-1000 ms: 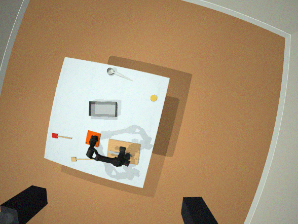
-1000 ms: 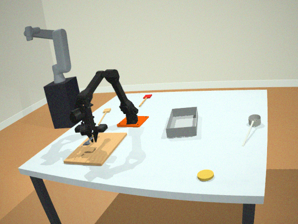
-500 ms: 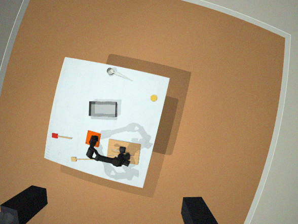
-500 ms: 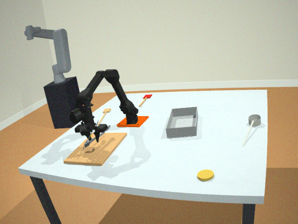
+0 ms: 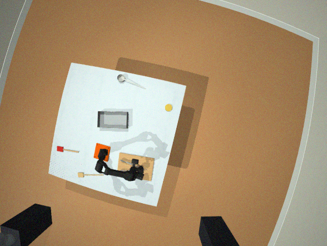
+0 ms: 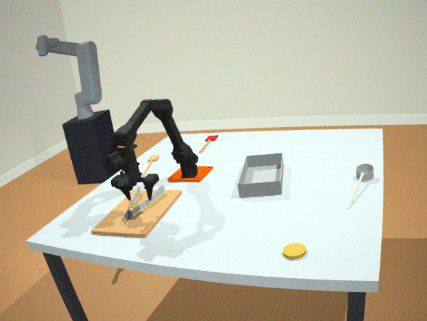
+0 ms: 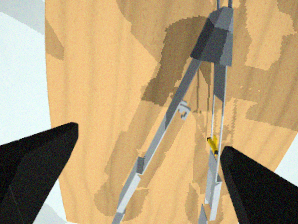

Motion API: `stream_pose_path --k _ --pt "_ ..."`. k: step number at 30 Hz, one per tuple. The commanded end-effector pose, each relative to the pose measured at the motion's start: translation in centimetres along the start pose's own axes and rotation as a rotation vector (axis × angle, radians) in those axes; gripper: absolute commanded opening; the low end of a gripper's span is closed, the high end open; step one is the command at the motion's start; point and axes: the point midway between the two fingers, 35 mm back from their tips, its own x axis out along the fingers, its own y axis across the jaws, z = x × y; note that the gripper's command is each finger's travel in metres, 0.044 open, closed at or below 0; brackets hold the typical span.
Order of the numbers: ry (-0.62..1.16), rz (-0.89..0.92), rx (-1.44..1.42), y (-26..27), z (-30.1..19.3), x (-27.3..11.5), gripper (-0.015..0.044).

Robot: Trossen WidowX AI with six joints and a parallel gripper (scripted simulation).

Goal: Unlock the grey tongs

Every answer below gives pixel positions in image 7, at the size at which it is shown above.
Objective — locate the light wooden board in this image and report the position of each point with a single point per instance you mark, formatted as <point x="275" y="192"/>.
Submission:
<point x="114" y="66"/>

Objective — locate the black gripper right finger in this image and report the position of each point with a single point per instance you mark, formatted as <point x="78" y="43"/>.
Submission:
<point x="259" y="195"/>

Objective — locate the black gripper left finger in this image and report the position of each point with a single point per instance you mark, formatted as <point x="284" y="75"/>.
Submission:
<point x="29" y="168"/>

